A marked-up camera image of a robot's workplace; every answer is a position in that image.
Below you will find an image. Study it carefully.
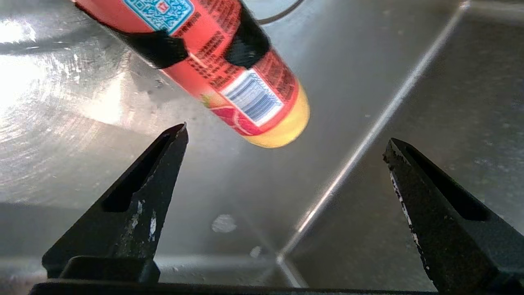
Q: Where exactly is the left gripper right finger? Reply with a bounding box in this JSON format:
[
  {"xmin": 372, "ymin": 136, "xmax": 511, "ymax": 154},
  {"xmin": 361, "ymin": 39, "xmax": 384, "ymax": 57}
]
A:
[{"xmin": 383, "ymin": 137, "xmax": 524, "ymax": 293}]

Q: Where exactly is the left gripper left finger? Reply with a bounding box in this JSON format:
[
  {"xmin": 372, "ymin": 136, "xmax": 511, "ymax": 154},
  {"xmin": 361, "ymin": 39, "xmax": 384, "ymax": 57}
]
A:
[{"xmin": 41, "ymin": 122, "xmax": 190, "ymax": 283}]

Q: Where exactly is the orange dish soap bottle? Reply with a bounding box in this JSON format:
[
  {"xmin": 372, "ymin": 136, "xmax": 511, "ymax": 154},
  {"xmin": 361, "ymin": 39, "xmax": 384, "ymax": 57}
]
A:
[{"xmin": 72, "ymin": 0, "xmax": 310, "ymax": 149}]

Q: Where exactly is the stainless steel sink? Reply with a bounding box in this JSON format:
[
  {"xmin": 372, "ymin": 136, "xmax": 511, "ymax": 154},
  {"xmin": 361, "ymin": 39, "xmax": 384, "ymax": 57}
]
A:
[{"xmin": 0, "ymin": 0, "xmax": 524, "ymax": 292}]

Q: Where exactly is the metal sink drain strainer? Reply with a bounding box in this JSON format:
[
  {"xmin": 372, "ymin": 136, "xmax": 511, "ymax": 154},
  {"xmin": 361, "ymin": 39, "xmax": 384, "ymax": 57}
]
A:
[{"xmin": 246, "ymin": 0, "xmax": 305, "ymax": 25}]

